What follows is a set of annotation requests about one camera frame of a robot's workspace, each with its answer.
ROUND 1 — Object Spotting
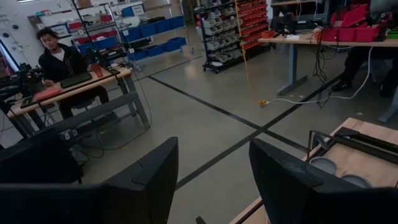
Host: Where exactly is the black metal shelf frame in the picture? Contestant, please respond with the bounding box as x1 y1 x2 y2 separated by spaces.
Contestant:
306 126 398 166

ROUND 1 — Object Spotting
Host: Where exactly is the person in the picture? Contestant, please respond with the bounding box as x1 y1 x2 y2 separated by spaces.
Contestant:
35 27 110 121
331 0 398 99

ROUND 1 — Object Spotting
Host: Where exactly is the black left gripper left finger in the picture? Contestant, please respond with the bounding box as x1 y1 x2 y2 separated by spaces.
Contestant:
102 136 180 224

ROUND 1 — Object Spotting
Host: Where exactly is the wooden workbench table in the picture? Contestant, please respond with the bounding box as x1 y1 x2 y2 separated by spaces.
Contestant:
257 29 398 96

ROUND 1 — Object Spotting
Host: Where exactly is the grey power strip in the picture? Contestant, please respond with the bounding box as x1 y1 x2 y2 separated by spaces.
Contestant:
60 128 79 141

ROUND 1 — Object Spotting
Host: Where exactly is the black keyboard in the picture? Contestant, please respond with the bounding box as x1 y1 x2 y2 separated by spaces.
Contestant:
60 72 93 89

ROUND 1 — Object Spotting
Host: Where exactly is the black cable bundle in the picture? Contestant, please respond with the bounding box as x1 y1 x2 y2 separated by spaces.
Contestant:
312 39 333 109

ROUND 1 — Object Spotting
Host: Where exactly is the yellow hanging cord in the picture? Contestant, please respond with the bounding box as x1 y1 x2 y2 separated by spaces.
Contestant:
234 0 269 107

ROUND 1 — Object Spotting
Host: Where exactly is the white floor cable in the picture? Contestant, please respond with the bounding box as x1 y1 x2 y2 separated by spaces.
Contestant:
266 45 373 105

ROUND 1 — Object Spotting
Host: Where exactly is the large red plastic bin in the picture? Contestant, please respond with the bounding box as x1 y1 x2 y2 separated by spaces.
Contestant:
330 3 371 28

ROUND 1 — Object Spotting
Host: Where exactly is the wooden office desk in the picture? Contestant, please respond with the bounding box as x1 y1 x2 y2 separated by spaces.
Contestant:
6 66 152 140

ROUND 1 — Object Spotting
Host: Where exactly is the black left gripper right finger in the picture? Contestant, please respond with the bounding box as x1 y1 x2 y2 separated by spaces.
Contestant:
248 138 325 224

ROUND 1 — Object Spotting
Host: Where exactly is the small red box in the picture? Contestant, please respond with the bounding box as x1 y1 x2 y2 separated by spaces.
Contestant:
90 63 104 78

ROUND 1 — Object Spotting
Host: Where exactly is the shelving with blue bins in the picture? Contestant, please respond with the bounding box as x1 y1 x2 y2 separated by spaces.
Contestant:
70 0 195 63

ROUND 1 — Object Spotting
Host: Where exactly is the wooden shelf board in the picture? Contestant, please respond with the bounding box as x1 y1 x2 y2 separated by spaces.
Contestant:
322 141 398 189

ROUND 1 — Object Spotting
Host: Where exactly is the orange flat pad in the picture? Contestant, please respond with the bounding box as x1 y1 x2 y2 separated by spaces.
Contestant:
32 86 63 102

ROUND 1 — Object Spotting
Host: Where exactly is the black chair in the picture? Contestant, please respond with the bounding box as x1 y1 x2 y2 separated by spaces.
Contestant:
0 127 83 185

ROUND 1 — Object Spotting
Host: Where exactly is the parts bin rack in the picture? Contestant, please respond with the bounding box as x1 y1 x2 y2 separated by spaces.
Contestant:
193 0 272 75

